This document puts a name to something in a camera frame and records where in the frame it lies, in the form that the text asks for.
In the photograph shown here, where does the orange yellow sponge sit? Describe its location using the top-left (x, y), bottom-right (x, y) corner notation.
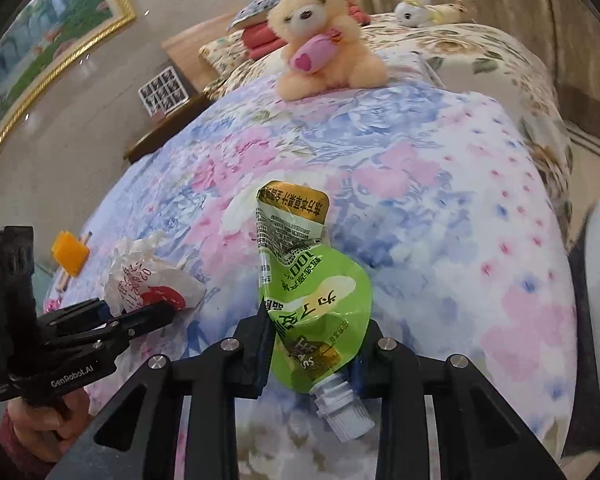
top-left (51, 230), bottom-right (90, 277)

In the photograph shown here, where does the white paper wrapper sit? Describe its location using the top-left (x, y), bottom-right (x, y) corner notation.
top-left (103, 232), bottom-right (207, 319)

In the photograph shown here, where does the pastel floral bed sheet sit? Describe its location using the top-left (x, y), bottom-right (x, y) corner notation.
top-left (42, 55), bottom-right (579, 480)

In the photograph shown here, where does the black and white photo frame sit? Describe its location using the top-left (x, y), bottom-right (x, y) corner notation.
top-left (138, 66), bottom-right (187, 116)

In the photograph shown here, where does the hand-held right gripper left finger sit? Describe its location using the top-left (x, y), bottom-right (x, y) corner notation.
top-left (45, 302), bottom-right (279, 480)

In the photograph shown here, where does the folded red blanket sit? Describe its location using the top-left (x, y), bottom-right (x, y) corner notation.
top-left (242, 2), bottom-right (372, 61)

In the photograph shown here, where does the green spout pouch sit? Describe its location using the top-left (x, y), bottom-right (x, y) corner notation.
top-left (255, 179), bottom-right (377, 444)

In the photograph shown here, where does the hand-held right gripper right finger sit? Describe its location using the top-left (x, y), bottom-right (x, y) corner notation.
top-left (352, 320), bottom-right (567, 480)

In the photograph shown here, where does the blue eyelet pillow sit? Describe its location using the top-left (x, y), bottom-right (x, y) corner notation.
top-left (230, 0), bottom-right (332, 31)

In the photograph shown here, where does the person's left hand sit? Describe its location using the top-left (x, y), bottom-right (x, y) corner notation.
top-left (7, 387), bottom-right (94, 462)

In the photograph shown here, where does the person's left forearm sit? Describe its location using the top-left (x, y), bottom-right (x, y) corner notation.
top-left (0, 410), bottom-right (57, 480)

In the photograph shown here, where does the small yellow floral pillow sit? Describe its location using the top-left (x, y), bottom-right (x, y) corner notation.
top-left (198, 30), bottom-right (254, 79)

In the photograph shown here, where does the cream teddy bear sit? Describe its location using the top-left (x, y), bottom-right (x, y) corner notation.
top-left (266, 0), bottom-right (389, 102)

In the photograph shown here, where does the dark wooden nightstand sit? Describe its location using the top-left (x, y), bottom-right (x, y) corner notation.
top-left (123, 92), bottom-right (214, 164)

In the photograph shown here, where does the cream floral duvet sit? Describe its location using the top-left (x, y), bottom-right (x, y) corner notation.
top-left (202, 12), bottom-right (577, 257)

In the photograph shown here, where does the white bunny plush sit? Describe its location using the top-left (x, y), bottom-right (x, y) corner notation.
top-left (392, 0), bottom-right (434, 29)

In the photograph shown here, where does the gold framed painting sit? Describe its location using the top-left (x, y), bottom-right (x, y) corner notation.
top-left (0, 0), bottom-right (137, 182)

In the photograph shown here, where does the wooden headboard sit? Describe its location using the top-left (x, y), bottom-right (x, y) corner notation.
top-left (161, 12), bottom-right (242, 99)

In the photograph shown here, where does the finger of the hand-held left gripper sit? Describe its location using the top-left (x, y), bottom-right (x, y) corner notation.
top-left (91, 301), bottom-right (177, 347)
top-left (39, 298), bottom-right (115, 335)

